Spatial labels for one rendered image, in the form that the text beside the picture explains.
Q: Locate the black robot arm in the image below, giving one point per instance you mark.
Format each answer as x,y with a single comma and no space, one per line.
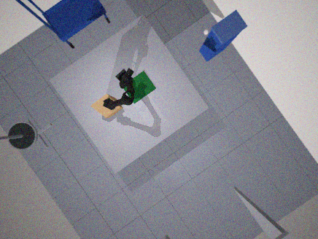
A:
110,104

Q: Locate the green circuit board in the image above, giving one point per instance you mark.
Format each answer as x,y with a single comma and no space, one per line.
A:
142,86

